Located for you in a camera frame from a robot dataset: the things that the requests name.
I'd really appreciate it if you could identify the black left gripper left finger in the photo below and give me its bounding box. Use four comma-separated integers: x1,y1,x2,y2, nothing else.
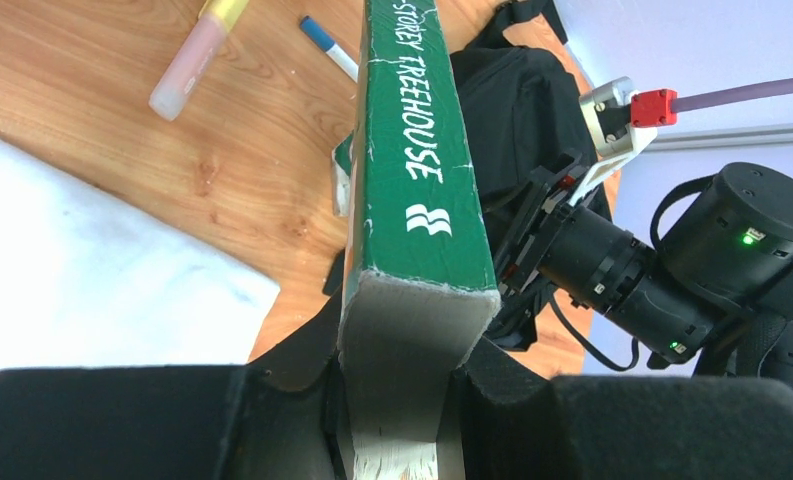
0,297,341,479

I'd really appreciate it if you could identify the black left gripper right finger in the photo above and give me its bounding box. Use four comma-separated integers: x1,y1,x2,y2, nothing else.
437,339,793,479

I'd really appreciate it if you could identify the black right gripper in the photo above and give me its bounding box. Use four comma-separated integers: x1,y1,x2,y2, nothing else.
492,152,598,299

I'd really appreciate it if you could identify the black backpack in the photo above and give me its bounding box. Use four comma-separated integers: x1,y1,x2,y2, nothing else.
450,1,627,351

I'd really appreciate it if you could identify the purple treehouse book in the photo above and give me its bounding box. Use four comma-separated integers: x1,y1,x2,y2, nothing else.
338,1,501,479

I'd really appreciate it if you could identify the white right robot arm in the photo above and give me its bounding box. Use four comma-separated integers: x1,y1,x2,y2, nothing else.
491,153,793,388

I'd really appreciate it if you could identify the white folded cloth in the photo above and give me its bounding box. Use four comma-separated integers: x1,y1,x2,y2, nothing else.
0,140,280,370

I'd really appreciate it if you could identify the blue white marker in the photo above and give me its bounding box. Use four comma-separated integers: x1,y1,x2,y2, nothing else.
299,16,359,82

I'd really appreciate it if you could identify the pink yellow highlighter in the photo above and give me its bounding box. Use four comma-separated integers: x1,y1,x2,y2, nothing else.
148,0,249,121

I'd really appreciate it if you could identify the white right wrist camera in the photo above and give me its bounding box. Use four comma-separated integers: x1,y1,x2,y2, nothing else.
568,77,678,206

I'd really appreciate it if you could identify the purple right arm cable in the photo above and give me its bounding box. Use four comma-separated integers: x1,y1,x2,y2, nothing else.
670,74,793,115

